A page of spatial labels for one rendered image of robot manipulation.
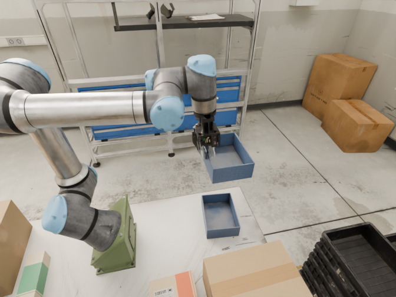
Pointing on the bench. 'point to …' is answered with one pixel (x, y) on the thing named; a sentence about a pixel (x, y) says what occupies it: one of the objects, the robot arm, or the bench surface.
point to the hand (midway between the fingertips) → (205, 154)
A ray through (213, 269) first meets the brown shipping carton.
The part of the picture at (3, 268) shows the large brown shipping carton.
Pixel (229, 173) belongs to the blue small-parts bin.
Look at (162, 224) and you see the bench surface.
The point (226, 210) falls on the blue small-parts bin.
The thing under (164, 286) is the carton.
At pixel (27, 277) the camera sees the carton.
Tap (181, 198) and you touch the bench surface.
